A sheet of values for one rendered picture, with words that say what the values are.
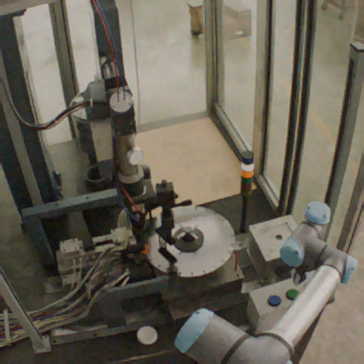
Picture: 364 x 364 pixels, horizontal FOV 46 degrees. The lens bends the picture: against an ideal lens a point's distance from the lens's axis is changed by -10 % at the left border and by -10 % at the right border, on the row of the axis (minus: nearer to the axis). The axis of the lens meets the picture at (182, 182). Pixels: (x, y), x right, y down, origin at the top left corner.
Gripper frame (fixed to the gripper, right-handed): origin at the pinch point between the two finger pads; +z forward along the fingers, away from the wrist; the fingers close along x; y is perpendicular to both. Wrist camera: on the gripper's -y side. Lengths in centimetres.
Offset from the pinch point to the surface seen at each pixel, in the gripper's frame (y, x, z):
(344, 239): 16.9, 0.7, -15.0
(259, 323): -12.6, -3.7, 14.1
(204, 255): -24.2, 23.6, 2.2
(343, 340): 53, 7, 97
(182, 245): -30.2, 29.7, 1.2
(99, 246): -59, 46, 11
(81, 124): -56, 99, -10
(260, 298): -10.5, 2.9, 7.5
